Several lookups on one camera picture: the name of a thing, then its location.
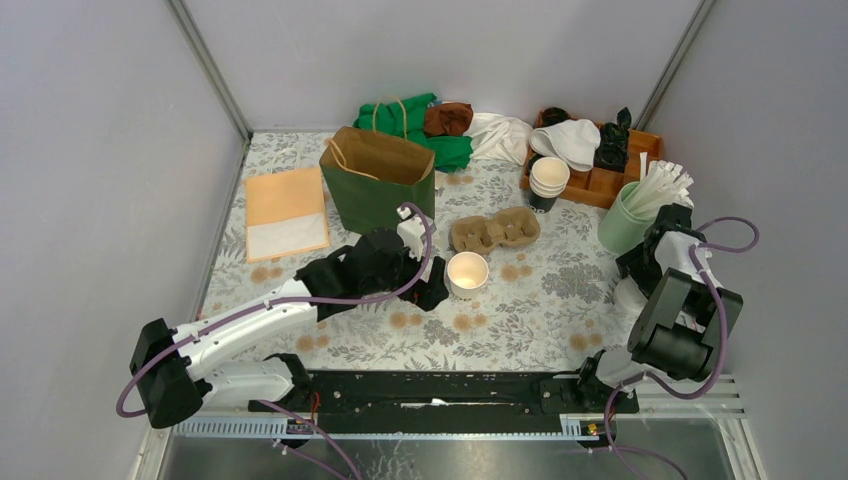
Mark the single white paper cup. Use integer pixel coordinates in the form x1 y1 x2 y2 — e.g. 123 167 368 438
446 252 490 300

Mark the green paper bag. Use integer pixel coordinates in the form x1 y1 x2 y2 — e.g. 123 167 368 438
320 94 436 234

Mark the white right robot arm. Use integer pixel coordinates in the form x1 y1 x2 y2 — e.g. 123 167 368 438
573 204 744 412

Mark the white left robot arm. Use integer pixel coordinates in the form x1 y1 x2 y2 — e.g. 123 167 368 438
115 229 449 429

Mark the white cup lid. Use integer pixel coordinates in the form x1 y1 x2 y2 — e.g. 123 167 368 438
613 276 647 318

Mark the green straw holder cup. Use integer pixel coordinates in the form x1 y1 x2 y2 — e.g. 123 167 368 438
597 182 657 255

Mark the white paper straws bundle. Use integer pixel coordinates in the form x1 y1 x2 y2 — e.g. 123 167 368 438
623 152 694 218

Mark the wooden compartment tray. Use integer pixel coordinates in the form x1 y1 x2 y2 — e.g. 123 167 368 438
520 107 664 209

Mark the floral table mat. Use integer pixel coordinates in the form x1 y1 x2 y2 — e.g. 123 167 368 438
198 132 632 371

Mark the black crumpled bag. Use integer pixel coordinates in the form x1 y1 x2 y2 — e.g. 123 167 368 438
594 107 632 173

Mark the stack of paper cups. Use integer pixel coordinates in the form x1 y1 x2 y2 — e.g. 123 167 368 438
528 157 570 213

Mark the white folded towel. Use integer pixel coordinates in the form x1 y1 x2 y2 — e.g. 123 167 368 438
529 119 601 172

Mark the green cloth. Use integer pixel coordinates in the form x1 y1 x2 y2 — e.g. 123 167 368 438
353 93 474 173

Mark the brown cloth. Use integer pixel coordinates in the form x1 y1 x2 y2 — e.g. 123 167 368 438
423 102 474 137

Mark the white cloth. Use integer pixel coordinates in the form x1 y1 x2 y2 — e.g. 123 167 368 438
465 112 533 165

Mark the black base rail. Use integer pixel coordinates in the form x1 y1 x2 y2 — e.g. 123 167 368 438
276 370 612 434

